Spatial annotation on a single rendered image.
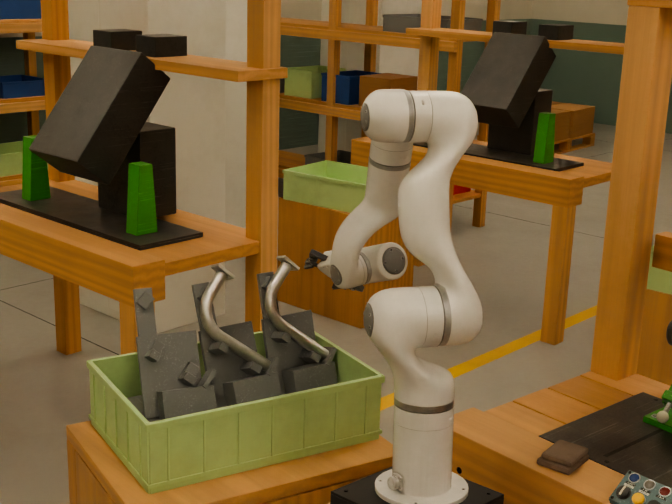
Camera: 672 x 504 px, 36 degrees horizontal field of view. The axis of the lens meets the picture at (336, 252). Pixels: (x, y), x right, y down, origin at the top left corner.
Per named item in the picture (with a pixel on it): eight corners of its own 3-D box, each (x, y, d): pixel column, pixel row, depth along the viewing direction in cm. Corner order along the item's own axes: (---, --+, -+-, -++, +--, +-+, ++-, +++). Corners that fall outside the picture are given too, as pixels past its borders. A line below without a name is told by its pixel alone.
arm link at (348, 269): (358, 175, 212) (343, 299, 227) (419, 162, 220) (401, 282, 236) (333, 158, 218) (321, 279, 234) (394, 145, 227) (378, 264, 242)
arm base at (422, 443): (411, 518, 197) (414, 427, 193) (356, 482, 213) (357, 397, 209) (487, 496, 207) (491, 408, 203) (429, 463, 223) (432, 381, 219)
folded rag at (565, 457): (568, 476, 219) (570, 464, 218) (535, 464, 224) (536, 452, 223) (589, 460, 226) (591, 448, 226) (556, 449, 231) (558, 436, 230)
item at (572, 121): (541, 158, 1075) (545, 116, 1062) (475, 148, 1124) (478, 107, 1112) (594, 145, 1164) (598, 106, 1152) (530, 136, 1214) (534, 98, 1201)
